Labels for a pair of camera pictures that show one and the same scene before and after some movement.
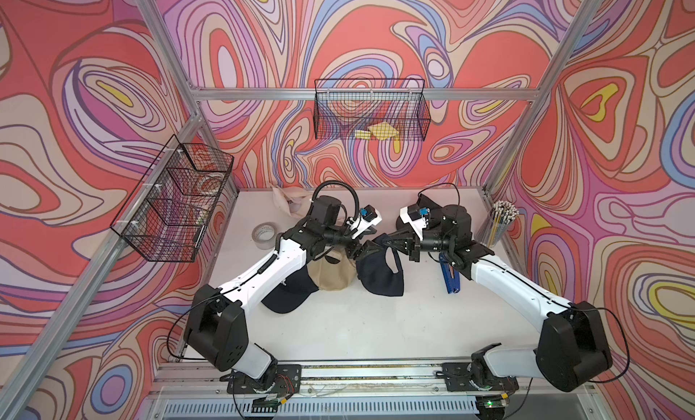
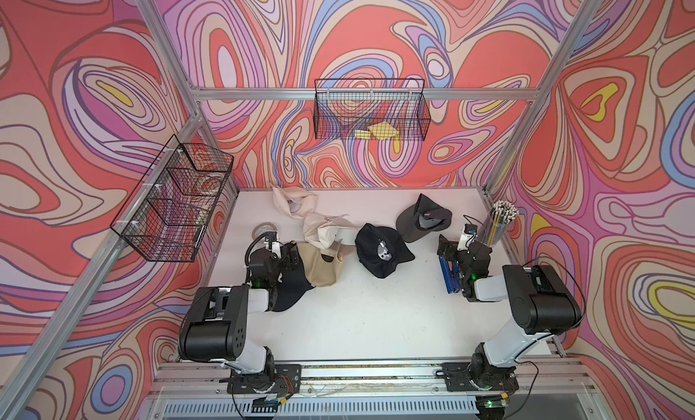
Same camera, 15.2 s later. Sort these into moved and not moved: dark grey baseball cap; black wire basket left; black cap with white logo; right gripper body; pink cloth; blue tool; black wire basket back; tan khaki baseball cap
Moved: tan khaki baseball cap; right gripper body
Not moved: black wire basket back; dark grey baseball cap; pink cloth; blue tool; black cap with white logo; black wire basket left
